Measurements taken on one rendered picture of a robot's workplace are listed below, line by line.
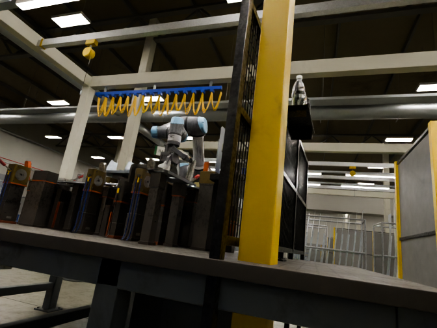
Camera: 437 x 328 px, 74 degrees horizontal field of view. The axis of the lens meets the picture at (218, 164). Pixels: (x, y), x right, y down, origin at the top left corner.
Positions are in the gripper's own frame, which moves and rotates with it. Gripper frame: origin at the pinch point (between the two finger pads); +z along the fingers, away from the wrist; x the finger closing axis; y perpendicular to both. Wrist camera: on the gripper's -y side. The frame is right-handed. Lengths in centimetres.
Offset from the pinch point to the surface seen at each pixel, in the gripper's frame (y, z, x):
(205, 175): -26.7, 1.0, 11.9
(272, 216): -67, 22, 48
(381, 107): -226, -581, -1100
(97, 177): 37.5, 4.4, 14.1
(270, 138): -65, -2, 48
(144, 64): 559, -539, -571
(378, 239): -219, -64, -1224
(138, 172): 5.7, 2.7, 20.0
